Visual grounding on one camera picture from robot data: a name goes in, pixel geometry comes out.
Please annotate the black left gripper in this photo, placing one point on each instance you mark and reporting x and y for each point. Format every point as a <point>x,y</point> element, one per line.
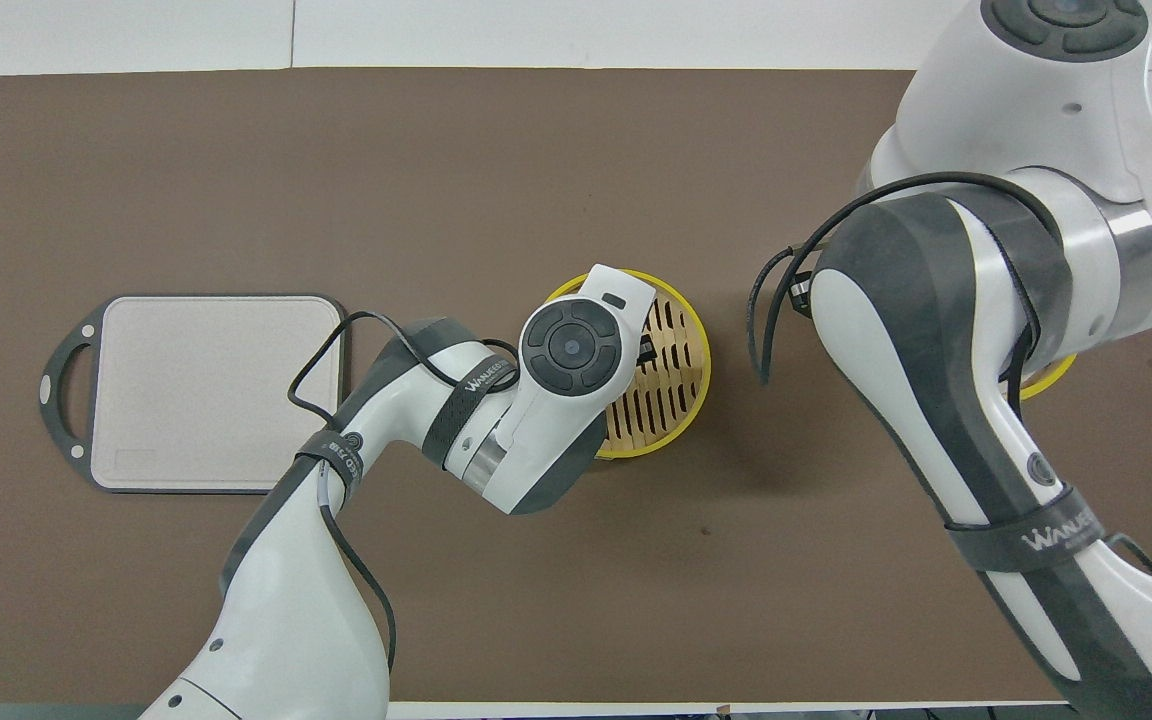
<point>648,350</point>

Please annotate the yellow steamer tier with liner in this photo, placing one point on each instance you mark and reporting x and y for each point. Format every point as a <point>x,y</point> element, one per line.
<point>1054,378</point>

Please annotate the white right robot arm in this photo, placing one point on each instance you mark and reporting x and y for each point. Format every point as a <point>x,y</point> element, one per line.
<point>936,350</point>

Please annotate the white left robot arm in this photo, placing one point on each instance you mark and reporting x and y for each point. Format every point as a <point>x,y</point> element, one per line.
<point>286,600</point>

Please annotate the yellow bamboo steamer base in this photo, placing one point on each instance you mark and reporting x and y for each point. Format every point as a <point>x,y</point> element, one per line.
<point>671,400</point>

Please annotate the brown table mat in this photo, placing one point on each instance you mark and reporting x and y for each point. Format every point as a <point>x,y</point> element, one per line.
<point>636,600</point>

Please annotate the white cutting board grey rim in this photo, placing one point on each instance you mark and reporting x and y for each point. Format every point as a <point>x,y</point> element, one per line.
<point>206,400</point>

